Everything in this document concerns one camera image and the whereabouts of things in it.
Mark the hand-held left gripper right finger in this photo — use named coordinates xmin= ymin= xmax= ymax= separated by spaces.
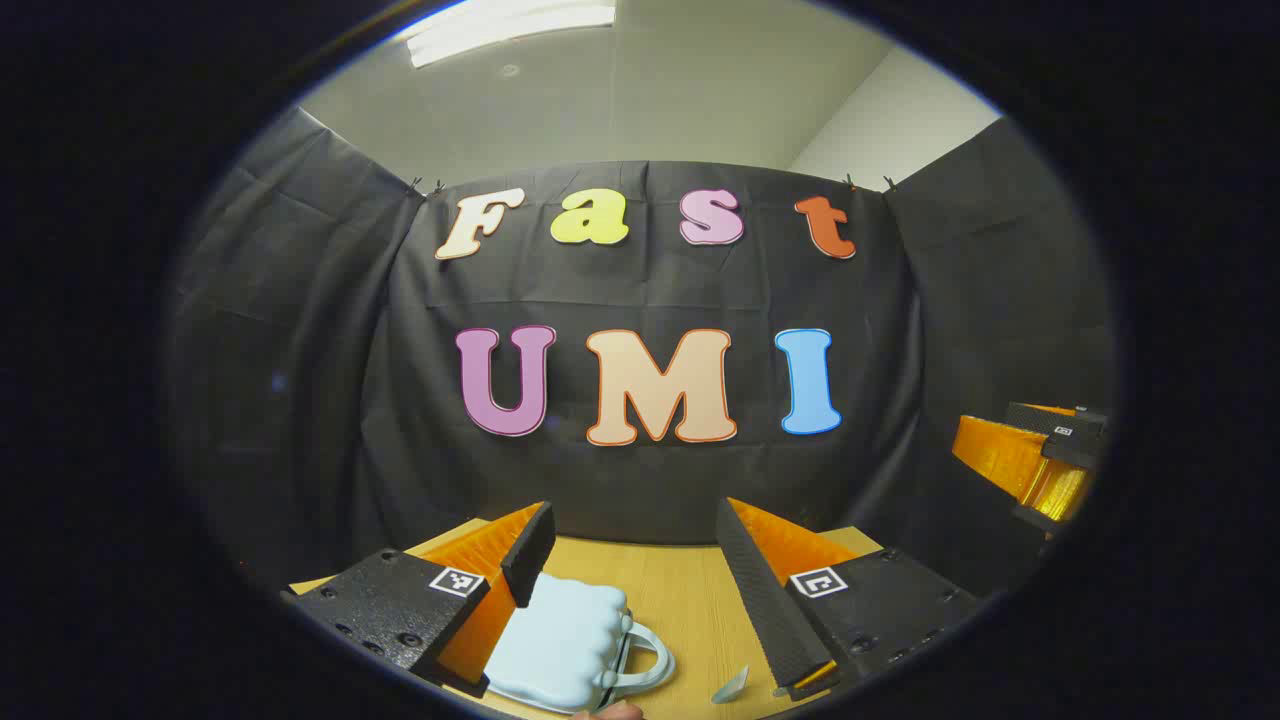
xmin=714 ymin=496 xmax=983 ymax=703

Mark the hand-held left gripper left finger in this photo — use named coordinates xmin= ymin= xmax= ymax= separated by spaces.
xmin=285 ymin=500 xmax=557 ymax=701

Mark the light blue suitcase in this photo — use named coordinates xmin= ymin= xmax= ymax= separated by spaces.
xmin=484 ymin=572 xmax=677 ymax=717

